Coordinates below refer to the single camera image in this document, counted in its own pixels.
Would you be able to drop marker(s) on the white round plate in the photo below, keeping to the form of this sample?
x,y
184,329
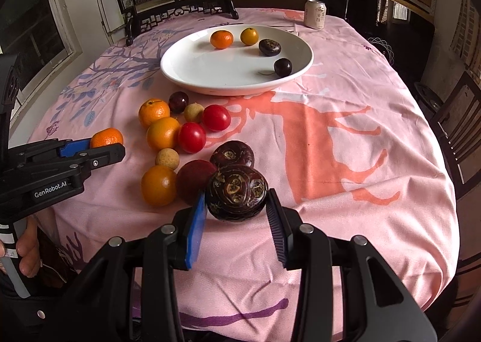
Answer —
x,y
210,71

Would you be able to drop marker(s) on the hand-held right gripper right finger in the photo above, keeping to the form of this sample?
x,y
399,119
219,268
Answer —
x,y
277,233

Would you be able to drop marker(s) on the dark red plum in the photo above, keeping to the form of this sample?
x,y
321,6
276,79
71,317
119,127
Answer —
x,y
195,180

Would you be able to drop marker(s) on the pink printed tablecloth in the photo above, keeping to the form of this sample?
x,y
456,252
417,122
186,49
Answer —
x,y
338,139

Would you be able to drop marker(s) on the white framed window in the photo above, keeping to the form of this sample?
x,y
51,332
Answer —
x,y
34,26

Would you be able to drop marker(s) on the dark wooden chair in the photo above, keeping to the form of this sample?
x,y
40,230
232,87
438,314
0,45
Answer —
x,y
456,139

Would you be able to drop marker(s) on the red cherry tomato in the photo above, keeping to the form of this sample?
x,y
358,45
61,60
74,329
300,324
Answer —
x,y
217,118
192,137

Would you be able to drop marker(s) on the dark plum on plate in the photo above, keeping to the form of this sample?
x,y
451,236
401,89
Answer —
x,y
283,67

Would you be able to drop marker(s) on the dark red cherry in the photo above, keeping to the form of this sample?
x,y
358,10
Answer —
x,y
178,102

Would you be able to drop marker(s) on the beige drink can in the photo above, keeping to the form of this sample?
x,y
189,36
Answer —
x,y
315,15

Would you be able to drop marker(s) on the person's left hand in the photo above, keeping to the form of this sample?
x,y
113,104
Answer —
x,y
29,250

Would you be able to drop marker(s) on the tan longan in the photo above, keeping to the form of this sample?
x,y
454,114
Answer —
x,y
167,158
193,112

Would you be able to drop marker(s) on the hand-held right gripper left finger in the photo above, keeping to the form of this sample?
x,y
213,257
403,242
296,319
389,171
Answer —
x,y
196,231

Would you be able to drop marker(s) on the large dark water chestnut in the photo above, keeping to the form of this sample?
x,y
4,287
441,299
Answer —
x,y
236,195

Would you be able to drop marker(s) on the smooth small orange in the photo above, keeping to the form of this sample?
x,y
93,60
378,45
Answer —
x,y
163,134
158,186
249,36

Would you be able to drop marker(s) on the orange mandarin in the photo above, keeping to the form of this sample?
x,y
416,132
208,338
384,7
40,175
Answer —
x,y
221,39
108,137
154,113

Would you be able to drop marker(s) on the small dark water chestnut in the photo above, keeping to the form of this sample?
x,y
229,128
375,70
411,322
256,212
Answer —
x,y
269,47

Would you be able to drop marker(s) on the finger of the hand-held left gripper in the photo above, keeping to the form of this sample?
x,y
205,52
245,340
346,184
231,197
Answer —
x,y
103,156
75,147

